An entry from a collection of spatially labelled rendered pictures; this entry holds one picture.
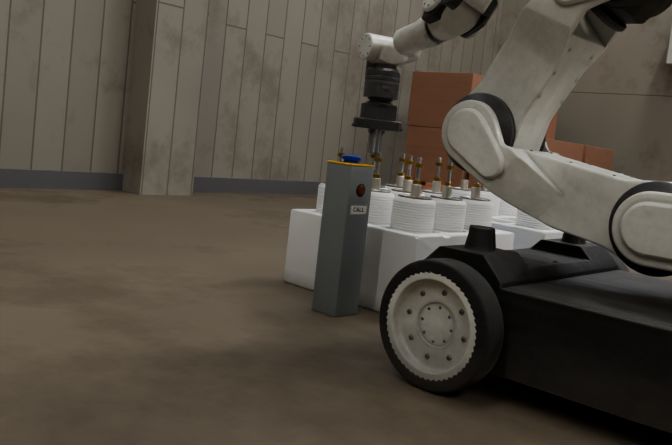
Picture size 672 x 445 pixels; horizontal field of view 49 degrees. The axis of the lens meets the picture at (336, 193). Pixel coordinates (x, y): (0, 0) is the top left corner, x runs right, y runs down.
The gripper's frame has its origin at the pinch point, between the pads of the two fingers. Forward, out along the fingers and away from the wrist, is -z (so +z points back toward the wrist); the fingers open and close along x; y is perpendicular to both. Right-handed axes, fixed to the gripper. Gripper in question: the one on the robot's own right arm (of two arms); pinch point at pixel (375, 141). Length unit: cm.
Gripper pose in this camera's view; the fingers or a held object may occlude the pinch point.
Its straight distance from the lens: 185.7
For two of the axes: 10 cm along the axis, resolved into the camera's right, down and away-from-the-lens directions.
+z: 1.1, -9.9, -0.7
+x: 9.7, 0.9, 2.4
